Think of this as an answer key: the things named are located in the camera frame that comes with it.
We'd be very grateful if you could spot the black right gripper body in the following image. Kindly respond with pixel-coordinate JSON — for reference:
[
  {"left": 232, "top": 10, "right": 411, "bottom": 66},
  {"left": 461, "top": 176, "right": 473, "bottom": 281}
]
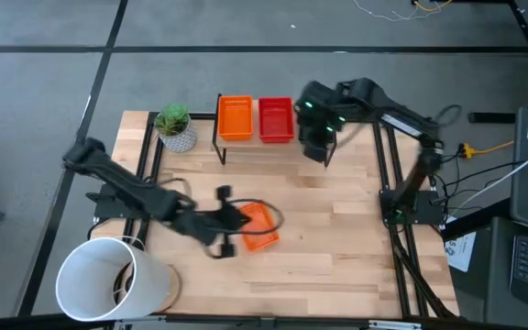
[{"left": 296, "top": 95, "right": 344, "bottom": 146}]

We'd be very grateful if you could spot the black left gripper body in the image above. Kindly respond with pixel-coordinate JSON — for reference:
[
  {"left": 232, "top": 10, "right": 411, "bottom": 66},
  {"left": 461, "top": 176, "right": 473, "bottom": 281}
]
[{"left": 185, "top": 203, "right": 250, "bottom": 244}]

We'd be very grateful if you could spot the red slotted plastic basket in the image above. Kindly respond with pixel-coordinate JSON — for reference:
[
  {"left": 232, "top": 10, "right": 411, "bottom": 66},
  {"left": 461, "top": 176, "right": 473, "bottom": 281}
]
[{"left": 258, "top": 95, "right": 295, "bottom": 144}]

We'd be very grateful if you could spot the orange slotted plastic basket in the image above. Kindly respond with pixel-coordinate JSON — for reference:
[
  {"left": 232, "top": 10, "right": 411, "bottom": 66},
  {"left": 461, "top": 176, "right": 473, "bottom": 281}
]
[
  {"left": 237, "top": 202, "right": 281, "bottom": 253},
  {"left": 217, "top": 94, "right": 255, "bottom": 141}
]

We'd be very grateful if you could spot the succulent in white patterned pot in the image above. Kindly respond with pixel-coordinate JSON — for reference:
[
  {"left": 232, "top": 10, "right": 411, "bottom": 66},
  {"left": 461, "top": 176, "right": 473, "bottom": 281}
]
[{"left": 154, "top": 103, "right": 198, "bottom": 154}]

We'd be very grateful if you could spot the white printed paper sheet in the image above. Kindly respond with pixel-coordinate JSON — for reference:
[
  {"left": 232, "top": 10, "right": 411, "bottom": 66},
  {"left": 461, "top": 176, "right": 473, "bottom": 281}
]
[{"left": 444, "top": 227, "right": 478, "bottom": 273}]

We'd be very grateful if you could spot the short black bar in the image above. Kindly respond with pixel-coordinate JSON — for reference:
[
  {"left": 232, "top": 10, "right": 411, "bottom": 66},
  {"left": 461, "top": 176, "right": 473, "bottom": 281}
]
[{"left": 467, "top": 111, "right": 518, "bottom": 125}]

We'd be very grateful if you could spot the wooden shelf with black frame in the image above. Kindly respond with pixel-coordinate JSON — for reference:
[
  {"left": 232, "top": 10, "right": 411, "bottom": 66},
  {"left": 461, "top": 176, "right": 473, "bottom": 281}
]
[{"left": 212, "top": 93, "right": 339, "bottom": 168}]

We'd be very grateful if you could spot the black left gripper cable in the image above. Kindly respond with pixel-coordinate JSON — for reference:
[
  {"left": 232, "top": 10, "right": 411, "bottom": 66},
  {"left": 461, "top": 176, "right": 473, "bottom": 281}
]
[{"left": 229, "top": 198, "right": 286, "bottom": 237}]

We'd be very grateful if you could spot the black aluminium frame rail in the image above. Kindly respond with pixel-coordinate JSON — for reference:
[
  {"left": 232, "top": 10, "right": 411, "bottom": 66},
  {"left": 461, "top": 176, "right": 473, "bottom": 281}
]
[
  {"left": 372, "top": 122, "right": 407, "bottom": 318},
  {"left": 0, "top": 313, "right": 528, "bottom": 330},
  {"left": 124, "top": 111, "right": 160, "bottom": 239},
  {"left": 136, "top": 135, "right": 167, "bottom": 242},
  {"left": 385, "top": 126, "right": 430, "bottom": 318}
]

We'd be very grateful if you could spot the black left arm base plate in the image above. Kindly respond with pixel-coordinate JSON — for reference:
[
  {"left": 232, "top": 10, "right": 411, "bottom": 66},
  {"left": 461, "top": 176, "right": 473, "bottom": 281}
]
[{"left": 84, "top": 182, "right": 155, "bottom": 222}]

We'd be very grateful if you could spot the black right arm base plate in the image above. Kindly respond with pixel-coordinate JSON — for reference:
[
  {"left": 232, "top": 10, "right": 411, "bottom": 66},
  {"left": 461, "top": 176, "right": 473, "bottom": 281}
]
[{"left": 379, "top": 188, "right": 446, "bottom": 226}]

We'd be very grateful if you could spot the thin white floor cable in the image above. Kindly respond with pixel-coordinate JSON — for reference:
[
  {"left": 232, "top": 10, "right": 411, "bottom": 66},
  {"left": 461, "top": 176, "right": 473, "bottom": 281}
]
[{"left": 351, "top": 0, "right": 444, "bottom": 23}]

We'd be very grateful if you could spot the yellow cable with plug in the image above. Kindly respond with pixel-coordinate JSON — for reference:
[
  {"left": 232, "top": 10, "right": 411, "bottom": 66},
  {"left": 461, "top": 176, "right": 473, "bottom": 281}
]
[{"left": 457, "top": 139, "right": 516, "bottom": 160}]

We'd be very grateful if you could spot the thin yellow floor cable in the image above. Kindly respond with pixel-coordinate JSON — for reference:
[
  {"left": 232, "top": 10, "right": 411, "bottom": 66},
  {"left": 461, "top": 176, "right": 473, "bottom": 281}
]
[{"left": 412, "top": 0, "right": 455, "bottom": 13}]

